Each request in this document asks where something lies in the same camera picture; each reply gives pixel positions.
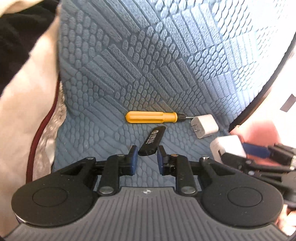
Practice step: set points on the white charger plug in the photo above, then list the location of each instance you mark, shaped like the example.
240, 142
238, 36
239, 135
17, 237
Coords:
226, 144
204, 125

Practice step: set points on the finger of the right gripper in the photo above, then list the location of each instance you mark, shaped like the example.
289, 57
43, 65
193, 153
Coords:
245, 165
255, 150

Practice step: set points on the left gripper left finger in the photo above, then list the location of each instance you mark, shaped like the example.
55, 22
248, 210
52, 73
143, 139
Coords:
128, 163

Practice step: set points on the pink storage box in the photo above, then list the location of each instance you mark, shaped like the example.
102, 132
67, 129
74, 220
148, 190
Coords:
262, 133

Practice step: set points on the black usb stick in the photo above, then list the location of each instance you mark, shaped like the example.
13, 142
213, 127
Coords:
150, 145

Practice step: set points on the yellow handled screwdriver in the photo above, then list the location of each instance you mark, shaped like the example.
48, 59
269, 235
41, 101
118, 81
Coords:
155, 117

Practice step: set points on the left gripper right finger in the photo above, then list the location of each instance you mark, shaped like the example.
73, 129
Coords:
164, 161

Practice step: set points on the patterned blanket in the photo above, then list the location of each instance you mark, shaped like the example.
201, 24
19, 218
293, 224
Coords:
32, 107

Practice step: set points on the person's right hand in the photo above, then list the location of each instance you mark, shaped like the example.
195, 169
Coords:
286, 222

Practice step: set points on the blue textured sofa cover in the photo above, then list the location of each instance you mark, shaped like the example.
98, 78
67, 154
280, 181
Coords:
190, 57

